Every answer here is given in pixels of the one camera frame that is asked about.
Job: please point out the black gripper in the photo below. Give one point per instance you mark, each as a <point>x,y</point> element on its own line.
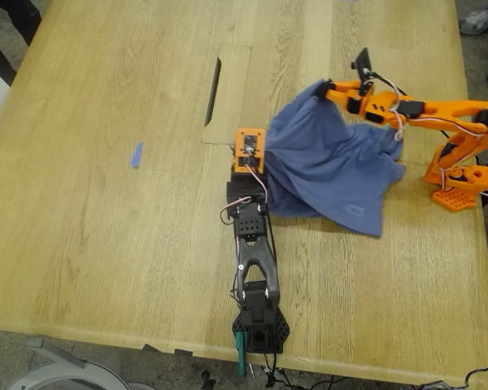
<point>241,175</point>

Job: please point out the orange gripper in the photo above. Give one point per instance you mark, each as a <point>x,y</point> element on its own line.
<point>346,93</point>

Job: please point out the blue printed T-shirt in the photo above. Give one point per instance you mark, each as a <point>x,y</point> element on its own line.
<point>321,162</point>

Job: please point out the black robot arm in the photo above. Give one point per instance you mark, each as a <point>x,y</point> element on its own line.
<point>250,221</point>

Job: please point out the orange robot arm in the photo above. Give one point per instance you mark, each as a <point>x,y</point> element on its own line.
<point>451,109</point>

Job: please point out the short blue tape piece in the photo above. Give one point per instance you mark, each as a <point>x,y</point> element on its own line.
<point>136,156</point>

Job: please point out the teal table clamp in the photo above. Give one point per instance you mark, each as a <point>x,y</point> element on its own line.
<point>240,353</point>

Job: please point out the grey white chair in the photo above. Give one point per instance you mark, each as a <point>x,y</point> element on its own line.
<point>53,352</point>

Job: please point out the person's black trousers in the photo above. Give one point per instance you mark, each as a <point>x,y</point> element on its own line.
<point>0,36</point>

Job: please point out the orange camera mount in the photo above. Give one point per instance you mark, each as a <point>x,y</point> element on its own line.
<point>240,162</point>

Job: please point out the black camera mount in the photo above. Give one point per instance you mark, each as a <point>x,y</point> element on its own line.
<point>364,61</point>

